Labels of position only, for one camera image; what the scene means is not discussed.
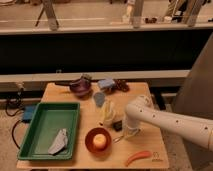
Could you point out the dark brown toy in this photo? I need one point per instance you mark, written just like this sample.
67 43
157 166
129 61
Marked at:
121 85

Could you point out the green plastic tray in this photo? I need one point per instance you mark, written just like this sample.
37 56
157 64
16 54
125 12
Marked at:
48 119

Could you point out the grey blue scoop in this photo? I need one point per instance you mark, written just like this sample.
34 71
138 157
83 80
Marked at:
99 98

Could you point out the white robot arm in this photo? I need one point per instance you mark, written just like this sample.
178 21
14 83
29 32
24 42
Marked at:
194 129

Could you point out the clear plastic cup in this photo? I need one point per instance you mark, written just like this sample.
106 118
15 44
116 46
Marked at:
107 113

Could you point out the purple pot with handle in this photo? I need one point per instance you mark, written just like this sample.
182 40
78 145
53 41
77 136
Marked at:
79 87

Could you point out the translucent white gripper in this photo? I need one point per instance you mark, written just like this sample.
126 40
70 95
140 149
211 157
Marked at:
129 132

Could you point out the blue box on floor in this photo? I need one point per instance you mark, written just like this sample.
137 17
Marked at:
28 113

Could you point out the black rectangular block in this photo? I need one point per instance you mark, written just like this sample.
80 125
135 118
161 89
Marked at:
117 126

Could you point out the grey folded cloth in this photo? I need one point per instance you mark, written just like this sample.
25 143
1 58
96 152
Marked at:
60 142

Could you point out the red bowl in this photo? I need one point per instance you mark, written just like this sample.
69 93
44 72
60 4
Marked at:
89 141

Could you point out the orange carrot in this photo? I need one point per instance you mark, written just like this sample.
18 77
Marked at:
138 155

